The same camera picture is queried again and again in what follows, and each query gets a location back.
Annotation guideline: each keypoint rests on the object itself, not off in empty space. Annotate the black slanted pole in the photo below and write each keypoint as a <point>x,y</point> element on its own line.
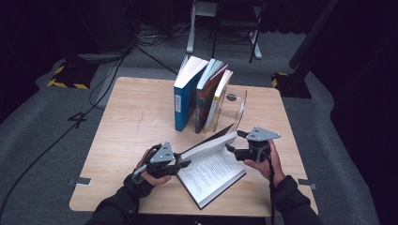
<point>309,37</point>

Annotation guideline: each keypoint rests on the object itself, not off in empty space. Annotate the black chair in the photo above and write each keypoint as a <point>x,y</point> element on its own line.
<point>237,23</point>

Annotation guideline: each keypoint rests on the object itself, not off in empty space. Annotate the grey flat stand base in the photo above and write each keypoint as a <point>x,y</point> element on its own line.
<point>100,56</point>

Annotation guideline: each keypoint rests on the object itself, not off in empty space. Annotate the black book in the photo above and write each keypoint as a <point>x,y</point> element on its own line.
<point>209,175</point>

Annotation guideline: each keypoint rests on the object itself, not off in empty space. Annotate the blue book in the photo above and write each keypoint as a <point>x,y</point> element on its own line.
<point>184,100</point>

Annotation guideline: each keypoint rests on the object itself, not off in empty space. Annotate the clear acrylic book rack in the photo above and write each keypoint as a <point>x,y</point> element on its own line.
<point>233,112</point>

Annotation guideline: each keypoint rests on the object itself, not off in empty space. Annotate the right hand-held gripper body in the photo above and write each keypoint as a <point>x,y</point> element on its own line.
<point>258,150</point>

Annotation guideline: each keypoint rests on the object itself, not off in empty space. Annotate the person's left hand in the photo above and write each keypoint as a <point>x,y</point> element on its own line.
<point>153,181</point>

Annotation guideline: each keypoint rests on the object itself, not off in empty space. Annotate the person's right hand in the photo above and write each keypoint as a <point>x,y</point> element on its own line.
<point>272,168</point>

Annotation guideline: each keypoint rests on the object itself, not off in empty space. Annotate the yellow book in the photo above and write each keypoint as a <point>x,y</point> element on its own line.
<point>216,103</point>

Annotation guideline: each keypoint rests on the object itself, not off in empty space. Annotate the grey tape strip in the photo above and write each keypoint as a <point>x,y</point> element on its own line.
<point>306,183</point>
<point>82,181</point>

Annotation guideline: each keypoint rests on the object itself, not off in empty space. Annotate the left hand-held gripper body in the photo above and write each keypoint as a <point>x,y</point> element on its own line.
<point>161,168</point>

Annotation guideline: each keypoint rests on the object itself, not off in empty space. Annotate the white desk frame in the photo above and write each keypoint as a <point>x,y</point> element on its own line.
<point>190,31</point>

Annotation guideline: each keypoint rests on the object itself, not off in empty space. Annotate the red illustrated book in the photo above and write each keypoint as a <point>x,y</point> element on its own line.
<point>205,100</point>

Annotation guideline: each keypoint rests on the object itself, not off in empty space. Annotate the round black sticker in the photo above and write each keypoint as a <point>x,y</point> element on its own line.
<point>231,97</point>

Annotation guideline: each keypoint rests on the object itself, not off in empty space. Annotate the black base with yellow stripes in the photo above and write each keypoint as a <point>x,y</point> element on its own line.
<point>294,86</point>
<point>72,75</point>

